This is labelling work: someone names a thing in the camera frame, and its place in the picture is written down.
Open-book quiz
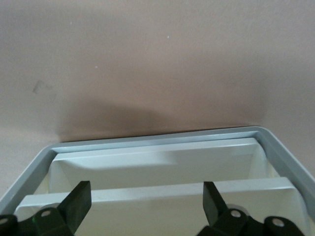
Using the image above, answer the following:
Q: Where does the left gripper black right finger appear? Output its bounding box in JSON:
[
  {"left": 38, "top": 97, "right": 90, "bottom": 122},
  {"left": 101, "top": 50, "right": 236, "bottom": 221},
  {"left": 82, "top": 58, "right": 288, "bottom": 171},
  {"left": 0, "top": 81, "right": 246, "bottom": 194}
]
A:
[{"left": 196, "top": 181, "right": 305, "bottom": 236}]

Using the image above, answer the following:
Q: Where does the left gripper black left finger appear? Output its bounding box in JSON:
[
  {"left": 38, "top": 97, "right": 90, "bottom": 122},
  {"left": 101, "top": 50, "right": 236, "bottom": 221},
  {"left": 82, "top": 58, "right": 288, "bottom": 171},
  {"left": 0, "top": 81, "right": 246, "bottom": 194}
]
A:
[{"left": 0, "top": 180, "right": 93, "bottom": 236}]

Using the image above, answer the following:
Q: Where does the white plastic drawer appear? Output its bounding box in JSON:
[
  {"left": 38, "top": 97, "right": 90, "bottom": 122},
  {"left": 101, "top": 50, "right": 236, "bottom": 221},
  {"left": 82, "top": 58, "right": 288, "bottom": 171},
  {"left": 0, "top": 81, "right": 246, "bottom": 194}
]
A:
[
  {"left": 48, "top": 137, "right": 268, "bottom": 193},
  {"left": 14, "top": 176, "right": 309, "bottom": 236}
]

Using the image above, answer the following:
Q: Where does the white drawer cabinet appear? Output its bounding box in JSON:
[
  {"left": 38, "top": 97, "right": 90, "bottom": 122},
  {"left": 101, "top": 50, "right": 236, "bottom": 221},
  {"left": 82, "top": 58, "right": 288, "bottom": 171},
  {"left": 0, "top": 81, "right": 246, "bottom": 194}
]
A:
[{"left": 0, "top": 125, "right": 315, "bottom": 222}]

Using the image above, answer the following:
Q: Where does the brown table cover sheet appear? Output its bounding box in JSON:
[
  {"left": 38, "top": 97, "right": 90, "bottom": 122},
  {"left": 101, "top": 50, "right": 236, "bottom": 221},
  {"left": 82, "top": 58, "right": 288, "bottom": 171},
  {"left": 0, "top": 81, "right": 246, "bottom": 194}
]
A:
[{"left": 0, "top": 0, "right": 315, "bottom": 202}]

